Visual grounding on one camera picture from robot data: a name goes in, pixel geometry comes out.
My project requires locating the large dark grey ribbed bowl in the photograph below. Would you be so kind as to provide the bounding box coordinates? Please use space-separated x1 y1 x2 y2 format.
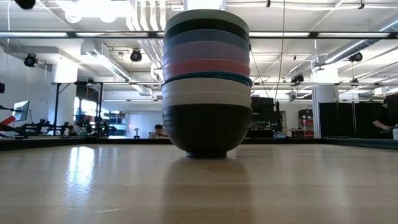
161 103 253 159

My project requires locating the red plastic bowl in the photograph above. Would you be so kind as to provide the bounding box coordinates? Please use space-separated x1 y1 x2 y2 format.
162 58 251 82

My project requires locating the purple plastic bowl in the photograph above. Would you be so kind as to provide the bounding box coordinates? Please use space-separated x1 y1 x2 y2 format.
162 40 251 68

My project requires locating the blue grey bowl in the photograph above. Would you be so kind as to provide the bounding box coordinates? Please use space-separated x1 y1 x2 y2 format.
163 29 251 53

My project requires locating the black plastic bowl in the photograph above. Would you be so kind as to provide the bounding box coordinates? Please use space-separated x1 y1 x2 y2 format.
164 18 251 43

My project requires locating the sage grey bowl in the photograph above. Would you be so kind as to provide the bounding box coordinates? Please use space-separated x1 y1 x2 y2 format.
164 8 250 34

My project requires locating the person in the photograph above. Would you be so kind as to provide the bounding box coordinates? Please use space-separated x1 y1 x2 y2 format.
148 124 169 139
372 96 398 139

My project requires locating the black equipment cabinet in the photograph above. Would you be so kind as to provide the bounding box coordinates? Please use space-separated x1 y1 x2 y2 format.
248 96 282 139

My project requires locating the blue storage shelf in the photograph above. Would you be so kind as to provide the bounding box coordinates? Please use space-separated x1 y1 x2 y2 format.
105 111 129 138

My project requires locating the red tool cart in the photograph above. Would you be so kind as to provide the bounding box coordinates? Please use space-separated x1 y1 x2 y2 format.
298 108 314 139

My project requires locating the black partition panel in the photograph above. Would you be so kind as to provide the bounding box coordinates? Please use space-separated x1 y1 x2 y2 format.
319 101 387 139

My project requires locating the black background robot rig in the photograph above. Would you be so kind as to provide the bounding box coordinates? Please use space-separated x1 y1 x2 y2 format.
18 119 73 137

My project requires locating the bright tilted monitor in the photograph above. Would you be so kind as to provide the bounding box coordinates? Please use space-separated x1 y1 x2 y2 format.
12 100 31 123

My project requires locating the black slanted bar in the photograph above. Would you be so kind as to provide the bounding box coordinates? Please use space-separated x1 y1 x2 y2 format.
0 123 29 139

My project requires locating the dark computer monitor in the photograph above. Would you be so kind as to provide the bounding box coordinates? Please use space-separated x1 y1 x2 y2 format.
385 93 398 125

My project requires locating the thin hanging cable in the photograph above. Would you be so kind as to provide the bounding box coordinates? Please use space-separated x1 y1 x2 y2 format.
273 0 287 102

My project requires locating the white ceiling air duct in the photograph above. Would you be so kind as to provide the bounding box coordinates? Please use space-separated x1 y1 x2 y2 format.
79 40 132 83

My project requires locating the black metal frame stand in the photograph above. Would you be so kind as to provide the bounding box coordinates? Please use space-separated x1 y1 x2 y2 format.
51 81 105 138

